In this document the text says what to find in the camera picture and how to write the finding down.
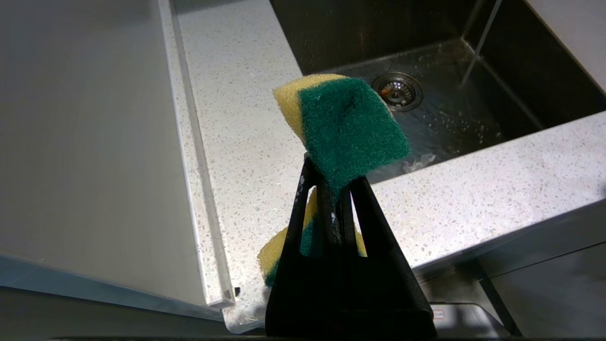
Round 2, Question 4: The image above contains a yellow and green scrub sponge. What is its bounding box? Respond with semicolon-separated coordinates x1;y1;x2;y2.
257;73;412;287

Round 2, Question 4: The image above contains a speckled white stone countertop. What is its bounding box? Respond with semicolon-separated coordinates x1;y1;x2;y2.
158;0;606;334

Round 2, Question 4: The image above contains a grey cabinet panel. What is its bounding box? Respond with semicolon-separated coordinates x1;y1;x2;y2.
0;0;236;323

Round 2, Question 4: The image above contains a dark stainless steel sink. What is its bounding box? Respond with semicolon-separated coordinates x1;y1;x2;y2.
269;0;606;184

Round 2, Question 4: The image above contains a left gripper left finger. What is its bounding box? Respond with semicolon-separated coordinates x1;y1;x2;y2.
265;156;338;338

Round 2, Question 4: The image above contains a round metal sink drain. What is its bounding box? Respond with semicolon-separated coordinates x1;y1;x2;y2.
371;72;424;113

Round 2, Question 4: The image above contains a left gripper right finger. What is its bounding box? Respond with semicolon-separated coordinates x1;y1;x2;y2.
337;175;438;338

